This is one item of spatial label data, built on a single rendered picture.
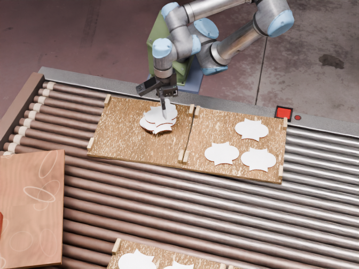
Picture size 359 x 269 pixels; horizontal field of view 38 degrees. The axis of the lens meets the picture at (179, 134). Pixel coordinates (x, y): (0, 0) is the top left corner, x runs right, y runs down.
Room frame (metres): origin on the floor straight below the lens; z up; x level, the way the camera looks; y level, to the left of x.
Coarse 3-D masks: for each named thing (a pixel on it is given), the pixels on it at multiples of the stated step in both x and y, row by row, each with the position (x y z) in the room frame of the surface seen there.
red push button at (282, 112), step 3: (279, 108) 1.63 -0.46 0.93; (282, 108) 1.63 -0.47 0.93; (279, 111) 1.62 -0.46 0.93; (282, 111) 1.62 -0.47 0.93; (285, 111) 1.62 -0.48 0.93; (288, 111) 1.62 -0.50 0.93; (279, 114) 1.60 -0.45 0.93; (282, 114) 1.60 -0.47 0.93; (285, 114) 1.60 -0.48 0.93; (288, 114) 1.60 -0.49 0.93; (288, 117) 1.58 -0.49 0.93
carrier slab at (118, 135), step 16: (112, 112) 1.63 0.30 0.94; (128, 112) 1.63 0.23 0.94; (144, 112) 1.62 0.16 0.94; (96, 128) 1.53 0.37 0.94; (112, 128) 1.53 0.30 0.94; (128, 128) 1.53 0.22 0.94; (176, 128) 1.52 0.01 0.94; (96, 144) 1.44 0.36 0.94; (112, 144) 1.44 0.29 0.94; (128, 144) 1.44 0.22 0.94; (144, 144) 1.43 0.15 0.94; (160, 144) 1.43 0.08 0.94; (176, 144) 1.43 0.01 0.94; (128, 160) 1.35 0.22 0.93; (144, 160) 1.35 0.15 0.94; (160, 160) 1.34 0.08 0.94; (176, 160) 1.34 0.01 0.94
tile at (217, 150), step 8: (216, 144) 1.42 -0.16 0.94; (224, 144) 1.42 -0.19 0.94; (208, 152) 1.37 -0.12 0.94; (216, 152) 1.37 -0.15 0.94; (224, 152) 1.37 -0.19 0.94; (232, 152) 1.37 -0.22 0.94; (208, 160) 1.34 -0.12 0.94; (216, 160) 1.33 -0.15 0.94; (224, 160) 1.33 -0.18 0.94; (232, 160) 1.33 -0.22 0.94
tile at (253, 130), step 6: (246, 120) 1.55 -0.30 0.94; (240, 126) 1.51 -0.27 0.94; (246, 126) 1.51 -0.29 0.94; (252, 126) 1.51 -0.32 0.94; (258, 126) 1.51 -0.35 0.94; (264, 126) 1.51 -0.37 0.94; (240, 132) 1.48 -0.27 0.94; (246, 132) 1.48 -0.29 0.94; (252, 132) 1.48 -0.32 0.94; (258, 132) 1.48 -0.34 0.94; (264, 132) 1.48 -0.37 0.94; (246, 138) 1.45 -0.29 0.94; (252, 138) 1.45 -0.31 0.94; (258, 138) 1.45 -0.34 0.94
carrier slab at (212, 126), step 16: (208, 112) 1.61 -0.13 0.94; (224, 112) 1.61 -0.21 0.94; (192, 128) 1.52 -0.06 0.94; (208, 128) 1.52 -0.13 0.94; (224, 128) 1.52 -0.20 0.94; (272, 128) 1.51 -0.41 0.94; (192, 144) 1.43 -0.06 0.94; (208, 144) 1.43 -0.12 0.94; (240, 144) 1.42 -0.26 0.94; (256, 144) 1.42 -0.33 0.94; (272, 144) 1.42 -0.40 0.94; (192, 160) 1.34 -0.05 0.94; (240, 160) 1.33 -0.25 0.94; (240, 176) 1.25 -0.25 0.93; (256, 176) 1.25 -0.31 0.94; (272, 176) 1.25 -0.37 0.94
